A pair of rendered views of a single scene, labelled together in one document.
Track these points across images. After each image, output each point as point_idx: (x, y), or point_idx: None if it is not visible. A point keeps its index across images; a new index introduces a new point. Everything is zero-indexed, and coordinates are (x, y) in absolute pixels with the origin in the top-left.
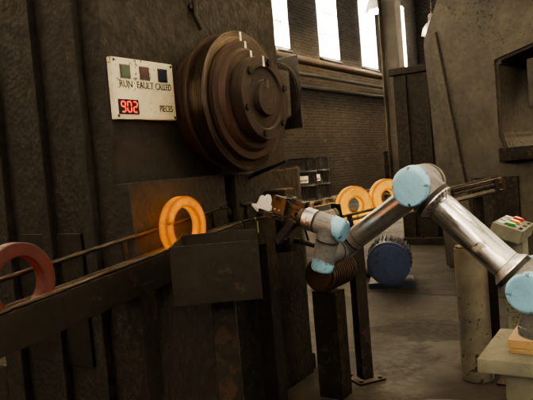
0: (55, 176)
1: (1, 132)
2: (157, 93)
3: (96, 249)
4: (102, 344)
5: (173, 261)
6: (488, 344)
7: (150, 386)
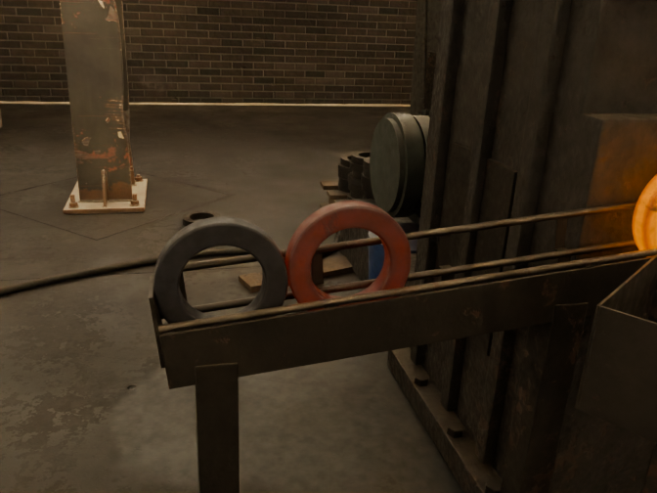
0: (506, 72)
1: None
2: None
3: (505, 225)
4: (501, 338)
5: (597, 333)
6: None
7: (530, 451)
